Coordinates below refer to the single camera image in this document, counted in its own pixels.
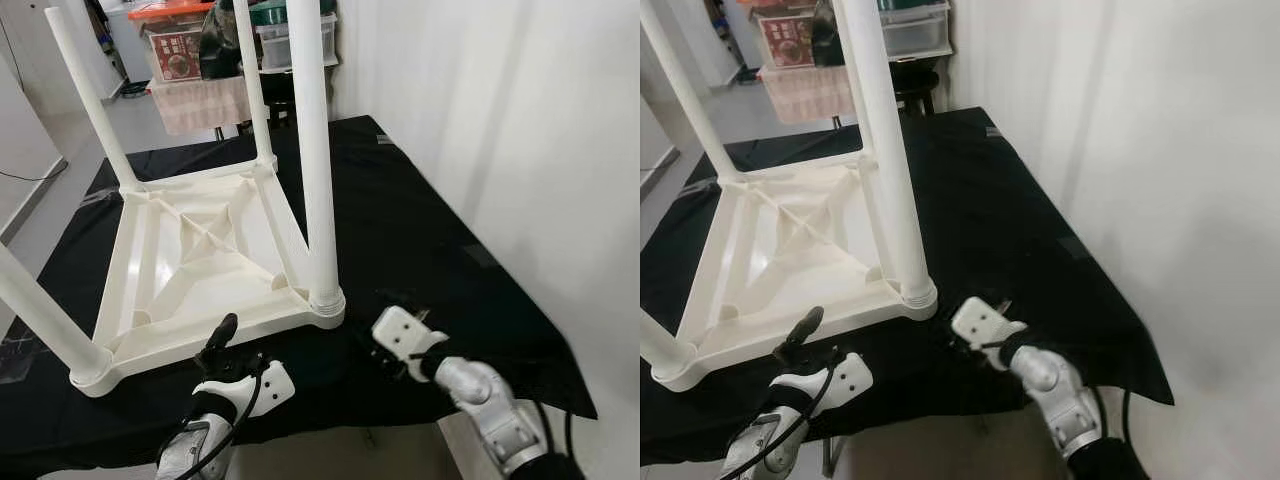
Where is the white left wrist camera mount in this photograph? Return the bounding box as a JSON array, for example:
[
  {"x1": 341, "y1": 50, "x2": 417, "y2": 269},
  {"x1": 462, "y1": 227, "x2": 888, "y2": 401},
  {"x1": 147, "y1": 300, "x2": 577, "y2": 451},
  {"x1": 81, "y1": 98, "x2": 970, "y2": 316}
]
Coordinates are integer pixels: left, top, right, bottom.
[
  {"x1": 773, "y1": 352, "x2": 875, "y2": 413},
  {"x1": 193, "y1": 360, "x2": 297, "y2": 421}
]

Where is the black bag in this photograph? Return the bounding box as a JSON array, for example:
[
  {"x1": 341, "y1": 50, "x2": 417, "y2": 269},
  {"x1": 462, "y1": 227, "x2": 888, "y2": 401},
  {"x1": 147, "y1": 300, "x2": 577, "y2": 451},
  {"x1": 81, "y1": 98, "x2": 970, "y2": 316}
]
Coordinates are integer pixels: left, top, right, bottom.
[
  {"x1": 812, "y1": 0, "x2": 851, "y2": 69},
  {"x1": 200, "y1": 0, "x2": 247, "y2": 81}
]

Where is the clear container green lid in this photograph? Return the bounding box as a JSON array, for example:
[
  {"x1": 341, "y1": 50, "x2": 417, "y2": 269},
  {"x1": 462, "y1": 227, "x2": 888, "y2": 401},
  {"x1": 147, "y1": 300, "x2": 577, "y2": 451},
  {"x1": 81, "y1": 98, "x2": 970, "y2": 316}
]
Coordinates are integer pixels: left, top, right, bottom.
[
  {"x1": 250, "y1": 0, "x2": 340, "y2": 72},
  {"x1": 880, "y1": 0, "x2": 952, "y2": 60}
]

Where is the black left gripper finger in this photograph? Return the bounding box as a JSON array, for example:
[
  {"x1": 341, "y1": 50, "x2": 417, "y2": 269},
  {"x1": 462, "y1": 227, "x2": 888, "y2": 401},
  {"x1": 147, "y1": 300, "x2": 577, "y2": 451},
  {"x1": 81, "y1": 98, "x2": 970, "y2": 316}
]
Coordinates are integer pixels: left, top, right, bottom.
[
  {"x1": 198, "y1": 313, "x2": 240, "y2": 365},
  {"x1": 780, "y1": 306, "x2": 825, "y2": 359}
]

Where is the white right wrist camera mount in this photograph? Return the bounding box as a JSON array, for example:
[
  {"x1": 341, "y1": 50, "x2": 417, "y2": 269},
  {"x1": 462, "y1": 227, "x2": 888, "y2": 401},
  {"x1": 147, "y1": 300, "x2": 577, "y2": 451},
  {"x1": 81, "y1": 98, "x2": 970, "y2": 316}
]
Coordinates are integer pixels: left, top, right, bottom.
[
  {"x1": 949, "y1": 296, "x2": 1028, "y2": 353},
  {"x1": 371, "y1": 305, "x2": 449, "y2": 365}
]

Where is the red printed cardboard box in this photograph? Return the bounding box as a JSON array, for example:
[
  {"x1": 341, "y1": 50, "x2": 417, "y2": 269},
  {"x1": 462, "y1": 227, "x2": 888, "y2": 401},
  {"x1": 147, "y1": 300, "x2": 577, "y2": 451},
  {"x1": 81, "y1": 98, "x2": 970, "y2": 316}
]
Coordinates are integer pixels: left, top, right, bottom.
[
  {"x1": 760, "y1": 10, "x2": 817, "y2": 71},
  {"x1": 148, "y1": 25, "x2": 207, "y2": 84}
]

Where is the white plastic table top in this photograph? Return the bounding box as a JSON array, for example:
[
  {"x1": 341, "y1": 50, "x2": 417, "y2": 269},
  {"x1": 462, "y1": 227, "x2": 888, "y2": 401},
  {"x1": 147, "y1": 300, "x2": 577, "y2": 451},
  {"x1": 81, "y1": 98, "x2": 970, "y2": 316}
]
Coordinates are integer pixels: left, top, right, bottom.
[
  {"x1": 70, "y1": 153, "x2": 347, "y2": 399},
  {"x1": 650, "y1": 148, "x2": 939, "y2": 394}
]

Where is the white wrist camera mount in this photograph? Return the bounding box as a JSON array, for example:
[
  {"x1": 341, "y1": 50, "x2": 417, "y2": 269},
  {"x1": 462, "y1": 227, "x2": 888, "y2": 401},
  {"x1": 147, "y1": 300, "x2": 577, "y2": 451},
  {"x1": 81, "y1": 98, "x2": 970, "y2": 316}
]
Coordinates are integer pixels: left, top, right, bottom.
[
  {"x1": 371, "y1": 305, "x2": 449, "y2": 365},
  {"x1": 949, "y1": 296, "x2": 1028, "y2": 353},
  {"x1": 773, "y1": 352, "x2": 875, "y2": 413},
  {"x1": 193, "y1": 360, "x2": 297, "y2": 421}
]

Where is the black tablecloth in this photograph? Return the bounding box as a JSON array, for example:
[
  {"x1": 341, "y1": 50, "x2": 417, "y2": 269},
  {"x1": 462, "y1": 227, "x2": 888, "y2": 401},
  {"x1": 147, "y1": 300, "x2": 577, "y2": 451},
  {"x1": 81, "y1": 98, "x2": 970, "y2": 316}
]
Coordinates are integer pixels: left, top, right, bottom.
[
  {"x1": 640, "y1": 107, "x2": 1174, "y2": 467},
  {"x1": 0, "y1": 115, "x2": 598, "y2": 473}
]

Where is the black stool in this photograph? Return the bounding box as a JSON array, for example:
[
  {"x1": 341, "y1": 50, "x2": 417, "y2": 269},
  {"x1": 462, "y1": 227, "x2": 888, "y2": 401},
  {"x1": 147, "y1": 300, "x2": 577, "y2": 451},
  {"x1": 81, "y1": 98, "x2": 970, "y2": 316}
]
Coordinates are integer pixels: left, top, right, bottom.
[
  {"x1": 895, "y1": 60, "x2": 943, "y2": 117},
  {"x1": 240, "y1": 70, "x2": 301, "y2": 127}
]

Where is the long black wall cable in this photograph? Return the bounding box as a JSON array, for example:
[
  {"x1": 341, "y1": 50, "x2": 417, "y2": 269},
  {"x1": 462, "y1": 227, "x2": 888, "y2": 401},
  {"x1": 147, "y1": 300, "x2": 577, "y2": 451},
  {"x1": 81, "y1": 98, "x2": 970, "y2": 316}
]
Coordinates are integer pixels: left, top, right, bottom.
[{"x1": 0, "y1": 160, "x2": 67, "y2": 184}]

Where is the white refrigerator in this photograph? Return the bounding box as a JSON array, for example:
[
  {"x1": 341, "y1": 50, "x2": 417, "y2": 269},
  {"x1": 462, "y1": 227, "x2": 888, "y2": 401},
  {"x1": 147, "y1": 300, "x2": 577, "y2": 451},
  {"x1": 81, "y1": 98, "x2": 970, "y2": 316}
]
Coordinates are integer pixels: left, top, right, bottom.
[{"x1": 105, "y1": 5, "x2": 153, "y2": 86}]

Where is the beige cloth covered table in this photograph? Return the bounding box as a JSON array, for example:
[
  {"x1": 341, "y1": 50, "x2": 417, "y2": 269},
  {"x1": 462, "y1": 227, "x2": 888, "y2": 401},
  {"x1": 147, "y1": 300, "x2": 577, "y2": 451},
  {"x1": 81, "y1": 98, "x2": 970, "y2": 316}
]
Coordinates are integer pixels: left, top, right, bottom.
[
  {"x1": 150, "y1": 78, "x2": 253, "y2": 137},
  {"x1": 760, "y1": 68, "x2": 861, "y2": 127}
]

